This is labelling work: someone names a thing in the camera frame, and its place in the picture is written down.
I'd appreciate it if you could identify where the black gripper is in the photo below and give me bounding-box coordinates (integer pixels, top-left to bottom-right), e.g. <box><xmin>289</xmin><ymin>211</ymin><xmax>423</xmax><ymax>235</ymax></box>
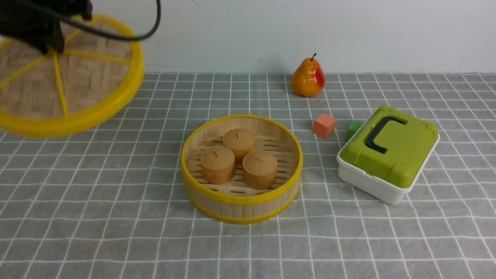
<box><xmin>0</xmin><ymin>0</ymin><xmax>93</xmax><ymax>54</ymax></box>

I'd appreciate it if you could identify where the yellow woven steamer lid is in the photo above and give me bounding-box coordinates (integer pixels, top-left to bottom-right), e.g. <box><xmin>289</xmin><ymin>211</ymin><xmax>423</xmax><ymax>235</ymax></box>
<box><xmin>0</xmin><ymin>23</ymin><xmax>144</xmax><ymax>138</ymax></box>

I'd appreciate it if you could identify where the yellow bamboo steamer basket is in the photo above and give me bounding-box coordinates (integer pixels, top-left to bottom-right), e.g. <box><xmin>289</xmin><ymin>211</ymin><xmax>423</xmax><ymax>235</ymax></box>
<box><xmin>180</xmin><ymin>115</ymin><xmax>303</xmax><ymax>224</ymax></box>

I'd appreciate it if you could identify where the grey checked tablecloth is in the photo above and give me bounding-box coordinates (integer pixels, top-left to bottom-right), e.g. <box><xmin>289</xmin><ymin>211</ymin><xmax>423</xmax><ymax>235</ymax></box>
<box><xmin>0</xmin><ymin>73</ymin><xmax>496</xmax><ymax>279</ymax></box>

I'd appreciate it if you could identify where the brown steamed bun left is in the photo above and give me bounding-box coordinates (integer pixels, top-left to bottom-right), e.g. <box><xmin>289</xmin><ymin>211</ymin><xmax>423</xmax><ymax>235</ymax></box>
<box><xmin>200</xmin><ymin>145</ymin><xmax>235</xmax><ymax>185</ymax></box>

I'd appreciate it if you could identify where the brown steamed bun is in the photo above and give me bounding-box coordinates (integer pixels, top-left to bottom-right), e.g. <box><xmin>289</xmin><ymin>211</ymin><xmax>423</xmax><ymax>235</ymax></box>
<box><xmin>223</xmin><ymin>128</ymin><xmax>255</xmax><ymax>164</ymax></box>
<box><xmin>242</xmin><ymin>150</ymin><xmax>277</xmax><ymax>189</ymax></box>
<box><xmin>200</xmin><ymin>145</ymin><xmax>235</xmax><ymax>185</ymax></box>

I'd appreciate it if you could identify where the brown steamed bun back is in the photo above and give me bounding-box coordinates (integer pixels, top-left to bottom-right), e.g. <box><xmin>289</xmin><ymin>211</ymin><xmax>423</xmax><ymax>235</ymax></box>
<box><xmin>223</xmin><ymin>128</ymin><xmax>255</xmax><ymax>164</ymax></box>

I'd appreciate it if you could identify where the brown steamed bun right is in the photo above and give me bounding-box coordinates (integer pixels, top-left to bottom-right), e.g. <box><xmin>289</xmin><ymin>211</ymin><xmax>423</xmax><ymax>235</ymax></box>
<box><xmin>242</xmin><ymin>150</ymin><xmax>277</xmax><ymax>189</ymax></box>

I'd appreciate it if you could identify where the orange toy pear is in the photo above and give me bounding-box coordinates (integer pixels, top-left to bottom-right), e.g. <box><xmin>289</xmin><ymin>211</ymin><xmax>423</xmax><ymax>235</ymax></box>
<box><xmin>291</xmin><ymin>53</ymin><xmax>326</xmax><ymax>98</ymax></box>

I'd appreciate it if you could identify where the orange foam cube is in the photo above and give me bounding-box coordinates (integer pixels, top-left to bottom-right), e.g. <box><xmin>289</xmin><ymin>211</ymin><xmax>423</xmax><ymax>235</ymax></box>
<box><xmin>312</xmin><ymin>113</ymin><xmax>337</xmax><ymax>139</ymax></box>

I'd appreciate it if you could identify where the green foam cube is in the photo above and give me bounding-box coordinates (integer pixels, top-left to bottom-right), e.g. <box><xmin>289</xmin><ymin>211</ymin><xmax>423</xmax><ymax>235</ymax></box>
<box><xmin>345</xmin><ymin>120</ymin><xmax>363</xmax><ymax>142</ymax></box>

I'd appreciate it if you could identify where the green lidded white box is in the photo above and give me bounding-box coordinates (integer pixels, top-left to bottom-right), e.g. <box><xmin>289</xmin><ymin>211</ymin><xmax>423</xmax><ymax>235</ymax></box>
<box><xmin>336</xmin><ymin>105</ymin><xmax>440</xmax><ymax>205</ymax></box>

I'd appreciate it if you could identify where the black cable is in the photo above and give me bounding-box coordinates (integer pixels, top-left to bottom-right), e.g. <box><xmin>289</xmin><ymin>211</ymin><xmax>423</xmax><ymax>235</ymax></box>
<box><xmin>15</xmin><ymin>0</ymin><xmax>162</xmax><ymax>41</ymax></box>

